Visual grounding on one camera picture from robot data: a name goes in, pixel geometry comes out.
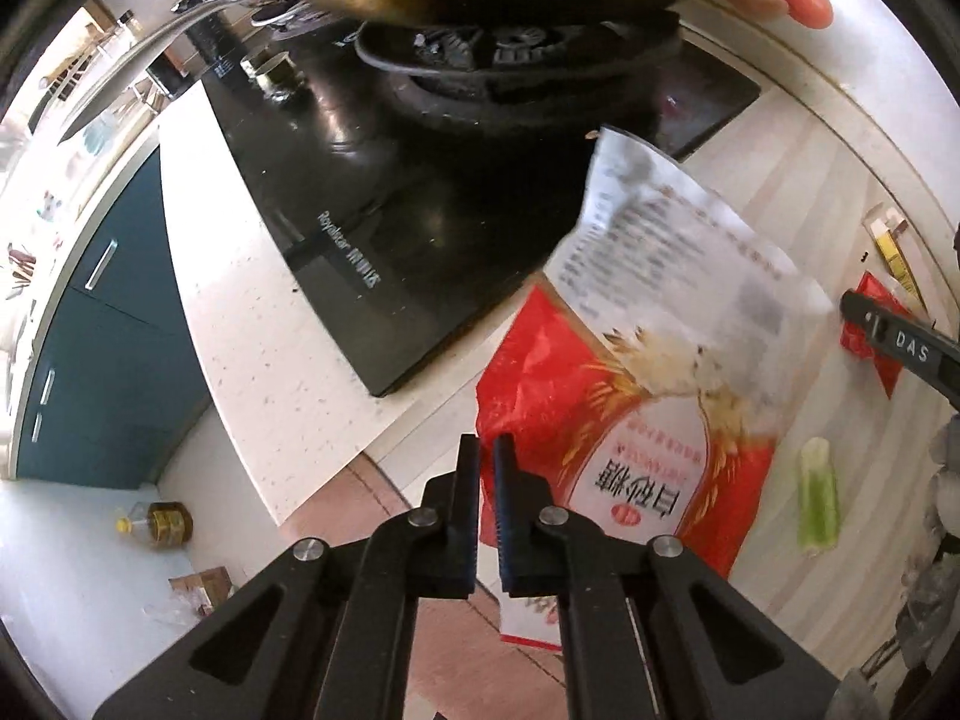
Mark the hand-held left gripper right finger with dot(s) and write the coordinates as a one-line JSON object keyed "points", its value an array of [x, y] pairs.
{"points": [[506, 532]]}

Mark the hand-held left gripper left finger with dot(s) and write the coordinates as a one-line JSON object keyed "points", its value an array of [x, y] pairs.
{"points": [[469, 525]]}

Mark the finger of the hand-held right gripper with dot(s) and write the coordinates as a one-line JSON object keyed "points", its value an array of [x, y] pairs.
{"points": [[907, 345]]}

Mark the red wrapper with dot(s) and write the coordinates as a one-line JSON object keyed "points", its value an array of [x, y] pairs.
{"points": [[876, 367]]}

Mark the red and white sugar bag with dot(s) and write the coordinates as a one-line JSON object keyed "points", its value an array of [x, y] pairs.
{"points": [[660, 427]]}

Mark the small beige box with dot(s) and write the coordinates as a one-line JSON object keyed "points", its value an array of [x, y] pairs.
{"points": [[891, 241]]}

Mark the green vegetable piece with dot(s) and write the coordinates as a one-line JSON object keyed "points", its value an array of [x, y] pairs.
{"points": [[817, 495]]}

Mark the small cardboard box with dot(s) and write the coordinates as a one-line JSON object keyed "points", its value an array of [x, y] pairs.
{"points": [[206, 585]]}

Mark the yellow cooking oil bottle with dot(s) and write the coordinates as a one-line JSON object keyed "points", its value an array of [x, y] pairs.
{"points": [[165, 525]]}

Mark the black gas stove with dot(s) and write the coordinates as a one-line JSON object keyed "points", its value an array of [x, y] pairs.
{"points": [[360, 187]]}

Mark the red tomato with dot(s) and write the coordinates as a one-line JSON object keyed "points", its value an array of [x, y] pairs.
{"points": [[804, 1]]}

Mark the blue kitchen cabinet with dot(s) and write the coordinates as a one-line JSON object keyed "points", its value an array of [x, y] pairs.
{"points": [[97, 360]]}

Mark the dark soy sauce bottle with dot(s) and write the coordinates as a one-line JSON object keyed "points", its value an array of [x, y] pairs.
{"points": [[214, 34]]}

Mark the steel dish rack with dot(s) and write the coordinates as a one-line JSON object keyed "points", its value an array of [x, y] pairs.
{"points": [[97, 64]]}

